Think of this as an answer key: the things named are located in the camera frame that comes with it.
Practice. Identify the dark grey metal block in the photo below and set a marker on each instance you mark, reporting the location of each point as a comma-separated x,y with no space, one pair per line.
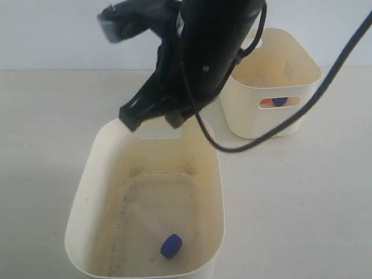
127,19

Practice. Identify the orange-capped clear tube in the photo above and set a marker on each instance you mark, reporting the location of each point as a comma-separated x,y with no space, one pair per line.
265,101

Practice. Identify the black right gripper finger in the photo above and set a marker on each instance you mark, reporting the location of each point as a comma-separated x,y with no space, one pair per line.
176,117

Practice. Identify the blue-capped clear tube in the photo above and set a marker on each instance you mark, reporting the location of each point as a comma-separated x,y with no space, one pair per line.
170,243

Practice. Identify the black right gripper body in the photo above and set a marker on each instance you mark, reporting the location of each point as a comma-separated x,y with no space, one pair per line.
203,43

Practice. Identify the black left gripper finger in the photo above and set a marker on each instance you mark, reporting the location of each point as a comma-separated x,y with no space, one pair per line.
132,116

